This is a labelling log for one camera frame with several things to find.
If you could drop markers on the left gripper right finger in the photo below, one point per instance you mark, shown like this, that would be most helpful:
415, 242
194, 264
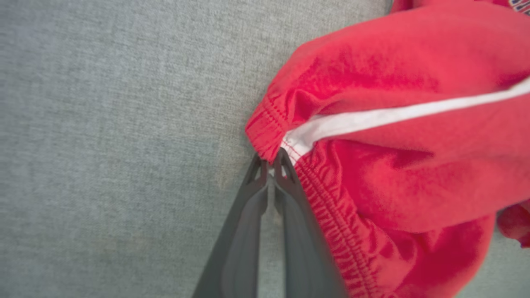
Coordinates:
306, 248

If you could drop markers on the red shorts with white stripe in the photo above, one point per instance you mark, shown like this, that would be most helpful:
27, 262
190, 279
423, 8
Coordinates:
414, 174

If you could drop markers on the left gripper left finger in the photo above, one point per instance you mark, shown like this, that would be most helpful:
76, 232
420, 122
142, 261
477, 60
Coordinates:
240, 248

